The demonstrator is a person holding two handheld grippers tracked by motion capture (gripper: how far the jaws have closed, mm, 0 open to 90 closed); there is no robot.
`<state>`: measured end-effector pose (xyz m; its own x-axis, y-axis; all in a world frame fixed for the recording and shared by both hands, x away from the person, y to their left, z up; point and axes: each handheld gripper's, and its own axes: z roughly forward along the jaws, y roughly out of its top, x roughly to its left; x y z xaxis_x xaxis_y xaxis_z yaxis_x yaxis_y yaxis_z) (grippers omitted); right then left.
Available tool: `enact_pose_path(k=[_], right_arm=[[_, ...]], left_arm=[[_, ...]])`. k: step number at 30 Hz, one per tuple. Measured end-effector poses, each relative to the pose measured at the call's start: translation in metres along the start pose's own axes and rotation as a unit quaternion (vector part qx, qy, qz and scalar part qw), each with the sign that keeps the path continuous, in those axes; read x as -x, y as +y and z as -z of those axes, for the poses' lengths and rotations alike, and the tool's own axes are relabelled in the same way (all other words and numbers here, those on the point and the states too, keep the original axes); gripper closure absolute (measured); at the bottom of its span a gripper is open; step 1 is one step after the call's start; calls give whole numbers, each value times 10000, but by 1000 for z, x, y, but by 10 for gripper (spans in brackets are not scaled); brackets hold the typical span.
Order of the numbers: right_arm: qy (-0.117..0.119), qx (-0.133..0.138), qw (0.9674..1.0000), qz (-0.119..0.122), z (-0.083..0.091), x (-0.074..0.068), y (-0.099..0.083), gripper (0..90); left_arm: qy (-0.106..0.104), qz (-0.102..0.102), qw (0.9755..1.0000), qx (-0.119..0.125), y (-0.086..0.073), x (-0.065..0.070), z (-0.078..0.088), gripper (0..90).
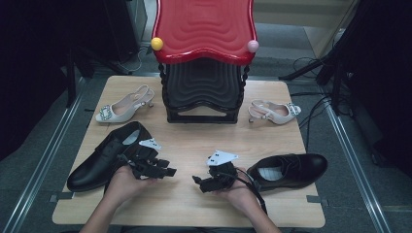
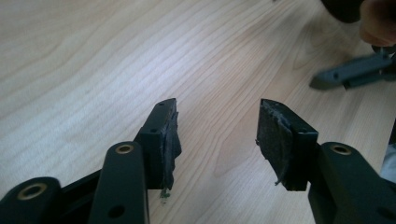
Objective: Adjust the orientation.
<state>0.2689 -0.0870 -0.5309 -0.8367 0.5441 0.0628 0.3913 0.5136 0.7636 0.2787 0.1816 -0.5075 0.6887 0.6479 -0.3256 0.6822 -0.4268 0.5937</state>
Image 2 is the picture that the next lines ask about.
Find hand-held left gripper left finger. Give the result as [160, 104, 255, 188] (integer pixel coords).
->
[135, 98, 183, 191]

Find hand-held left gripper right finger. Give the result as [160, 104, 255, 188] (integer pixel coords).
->
[255, 98, 319, 192]

